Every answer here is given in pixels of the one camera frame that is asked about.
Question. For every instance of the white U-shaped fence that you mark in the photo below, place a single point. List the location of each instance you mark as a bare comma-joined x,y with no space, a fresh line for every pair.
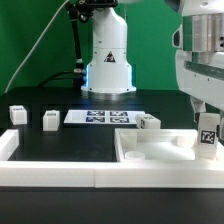
199,173

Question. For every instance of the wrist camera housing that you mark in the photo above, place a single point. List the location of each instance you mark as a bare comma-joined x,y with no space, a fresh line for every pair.
177,38

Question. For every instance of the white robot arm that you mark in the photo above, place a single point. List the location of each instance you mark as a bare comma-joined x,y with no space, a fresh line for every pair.
199,58

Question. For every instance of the white marker plate with tags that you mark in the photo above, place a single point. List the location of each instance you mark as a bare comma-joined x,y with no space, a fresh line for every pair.
101,117

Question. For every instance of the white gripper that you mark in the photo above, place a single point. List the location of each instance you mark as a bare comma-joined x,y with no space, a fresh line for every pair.
203,82

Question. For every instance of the white square table top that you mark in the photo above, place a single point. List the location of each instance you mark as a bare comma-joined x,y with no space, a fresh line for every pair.
144,145

